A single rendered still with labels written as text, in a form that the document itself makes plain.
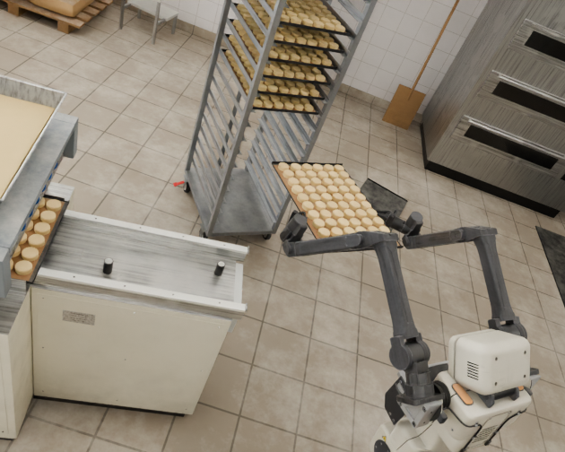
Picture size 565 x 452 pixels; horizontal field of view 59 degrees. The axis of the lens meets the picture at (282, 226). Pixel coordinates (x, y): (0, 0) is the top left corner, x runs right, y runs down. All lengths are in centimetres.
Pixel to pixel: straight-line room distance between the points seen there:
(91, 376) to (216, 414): 67
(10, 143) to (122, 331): 76
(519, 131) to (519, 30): 91
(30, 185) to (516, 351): 153
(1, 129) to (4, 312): 57
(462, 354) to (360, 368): 149
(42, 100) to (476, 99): 369
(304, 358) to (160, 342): 115
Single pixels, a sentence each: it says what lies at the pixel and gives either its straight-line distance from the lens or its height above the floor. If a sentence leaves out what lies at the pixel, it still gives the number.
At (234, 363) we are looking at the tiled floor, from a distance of 276.
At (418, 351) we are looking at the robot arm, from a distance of 157.
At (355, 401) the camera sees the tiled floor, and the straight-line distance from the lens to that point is 291.
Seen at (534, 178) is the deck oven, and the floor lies 34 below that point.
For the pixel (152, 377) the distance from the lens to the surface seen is 221.
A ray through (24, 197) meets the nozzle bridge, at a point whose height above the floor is 118.
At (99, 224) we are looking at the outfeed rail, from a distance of 199.
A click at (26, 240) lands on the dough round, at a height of 90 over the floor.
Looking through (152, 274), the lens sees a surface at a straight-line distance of 190.
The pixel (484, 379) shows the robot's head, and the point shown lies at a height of 127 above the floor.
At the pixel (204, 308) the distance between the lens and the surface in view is 180.
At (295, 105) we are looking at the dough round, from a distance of 274.
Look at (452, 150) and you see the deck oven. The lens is 495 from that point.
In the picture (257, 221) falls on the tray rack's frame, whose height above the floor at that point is 15.
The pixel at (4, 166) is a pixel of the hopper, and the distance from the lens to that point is 162.
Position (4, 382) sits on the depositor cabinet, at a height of 54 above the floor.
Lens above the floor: 229
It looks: 40 degrees down
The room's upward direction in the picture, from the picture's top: 24 degrees clockwise
